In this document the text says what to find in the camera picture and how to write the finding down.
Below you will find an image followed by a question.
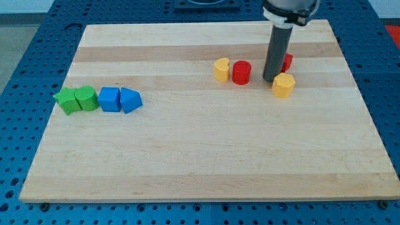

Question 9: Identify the red star block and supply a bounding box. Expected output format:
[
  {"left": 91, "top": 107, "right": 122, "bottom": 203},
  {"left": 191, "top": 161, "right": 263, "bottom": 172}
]
[{"left": 281, "top": 53, "right": 294, "bottom": 73}]

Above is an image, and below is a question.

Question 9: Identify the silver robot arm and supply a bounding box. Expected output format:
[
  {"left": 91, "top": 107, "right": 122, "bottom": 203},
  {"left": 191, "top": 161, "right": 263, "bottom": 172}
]
[{"left": 262, "top": 0, "right": 321, "bottom": 29}]

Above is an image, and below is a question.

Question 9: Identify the green star block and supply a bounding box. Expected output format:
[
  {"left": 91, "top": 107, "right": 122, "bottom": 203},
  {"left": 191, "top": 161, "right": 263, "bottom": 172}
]
[{"left": 53, "top": 87, "right": 82, "bottom": 115}]

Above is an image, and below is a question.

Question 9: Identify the wooden board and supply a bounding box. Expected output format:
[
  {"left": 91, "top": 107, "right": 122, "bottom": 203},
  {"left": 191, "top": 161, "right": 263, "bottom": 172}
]
[{"left": 19, "top": 19, "right": 399, "bottom": 203}]

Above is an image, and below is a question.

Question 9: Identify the yellow heart block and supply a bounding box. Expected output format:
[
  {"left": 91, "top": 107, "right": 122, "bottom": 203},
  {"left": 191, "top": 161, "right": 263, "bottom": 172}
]
[{"left": 214, "top": 57, "right": 230, "bottom": 82}]

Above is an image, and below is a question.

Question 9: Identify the red cylinder block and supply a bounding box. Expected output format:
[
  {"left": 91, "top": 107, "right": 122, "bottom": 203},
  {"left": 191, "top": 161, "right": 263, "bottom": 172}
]
[{"left": 232, "top": 61, "right": 251, "bottom": 85}]

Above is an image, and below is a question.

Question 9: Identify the blue triangle block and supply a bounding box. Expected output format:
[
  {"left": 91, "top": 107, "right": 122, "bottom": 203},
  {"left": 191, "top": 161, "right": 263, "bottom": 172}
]
[{"left": 120, "top": 87, "right": 143, "bottom": 114}]

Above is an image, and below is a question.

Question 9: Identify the yellow hexagon block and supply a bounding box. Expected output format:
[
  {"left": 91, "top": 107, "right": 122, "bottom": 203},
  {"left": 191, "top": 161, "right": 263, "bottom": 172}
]
[{"left": 272, "top": 72, "right": 296, "bottom": 99}]

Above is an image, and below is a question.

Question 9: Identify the blue cube block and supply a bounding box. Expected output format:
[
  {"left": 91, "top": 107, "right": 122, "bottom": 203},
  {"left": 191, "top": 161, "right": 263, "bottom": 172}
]
[{"left": 97, "top": 87, "right": 121, "bottom": 113}]

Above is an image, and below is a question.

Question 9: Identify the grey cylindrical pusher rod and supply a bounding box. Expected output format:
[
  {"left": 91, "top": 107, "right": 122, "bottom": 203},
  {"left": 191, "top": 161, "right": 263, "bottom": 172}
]
[{"left": 262, "top": 25, "right": 293, "bottom": 83}]

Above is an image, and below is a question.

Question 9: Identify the green cylinder block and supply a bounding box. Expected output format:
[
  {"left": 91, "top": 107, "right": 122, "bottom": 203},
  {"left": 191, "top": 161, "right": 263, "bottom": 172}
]
[{"left": 74, "top": 86, "right": 99, "bottom": 111}]

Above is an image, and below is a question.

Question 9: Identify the dark blue mount plate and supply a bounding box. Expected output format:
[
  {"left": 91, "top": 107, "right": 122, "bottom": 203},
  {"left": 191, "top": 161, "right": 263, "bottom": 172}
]
[{"left": 173, "top": 0, "right": 241, "bottom": 11}]

